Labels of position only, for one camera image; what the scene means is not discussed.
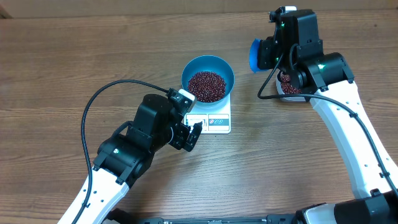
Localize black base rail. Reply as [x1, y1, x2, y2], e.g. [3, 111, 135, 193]
[102, 203, 336, 224]

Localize blue bowl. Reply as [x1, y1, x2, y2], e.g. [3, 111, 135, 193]
[181, 55, 235, 98]

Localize clear plastic container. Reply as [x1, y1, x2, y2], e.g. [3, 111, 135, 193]
[276, 71, 307, 103]

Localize blue measuring scoop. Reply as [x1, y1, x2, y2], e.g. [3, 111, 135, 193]
[249, 39, 262, 73]

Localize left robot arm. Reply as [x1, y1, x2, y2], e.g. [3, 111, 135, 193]
[59, 89, 202, 223]

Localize red beans in bowl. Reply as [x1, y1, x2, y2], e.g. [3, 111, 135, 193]
[188, 71, 226, 103]

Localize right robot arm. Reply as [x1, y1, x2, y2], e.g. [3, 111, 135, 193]
[250, 6, 397, 223]

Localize white kitchen scale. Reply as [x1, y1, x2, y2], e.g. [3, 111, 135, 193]
[183, 95, 231, 134]

